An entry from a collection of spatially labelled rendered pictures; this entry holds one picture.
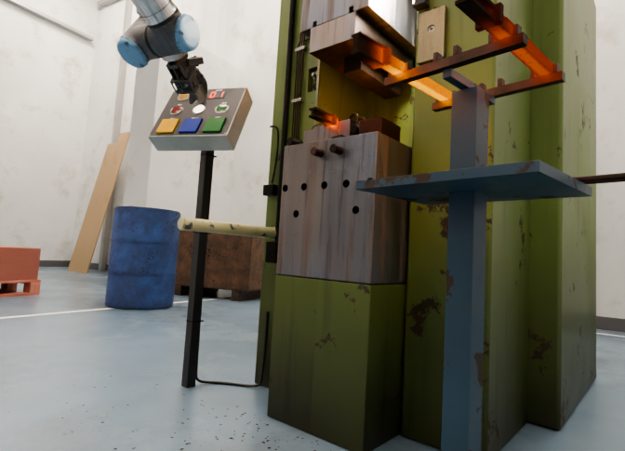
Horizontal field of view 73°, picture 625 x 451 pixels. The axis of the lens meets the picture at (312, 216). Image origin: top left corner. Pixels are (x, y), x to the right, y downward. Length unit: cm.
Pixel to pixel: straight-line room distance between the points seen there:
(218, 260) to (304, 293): 333
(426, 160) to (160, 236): 280
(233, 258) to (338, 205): 333
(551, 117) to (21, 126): 876
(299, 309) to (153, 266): 253
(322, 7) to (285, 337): 116
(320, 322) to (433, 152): 64
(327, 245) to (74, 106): 894
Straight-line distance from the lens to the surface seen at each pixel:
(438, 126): 141
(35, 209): 939
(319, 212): 134
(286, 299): 142
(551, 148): 175
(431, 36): 152
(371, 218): 122
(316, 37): 164
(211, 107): 176
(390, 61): 98
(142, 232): 378
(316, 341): 135
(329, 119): 144
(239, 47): 729
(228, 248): 460
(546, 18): 194
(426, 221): 136
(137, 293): 380
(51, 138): 963
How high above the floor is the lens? 55
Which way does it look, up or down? 5 degrees up
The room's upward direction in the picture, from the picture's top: 3 degrees clockwise
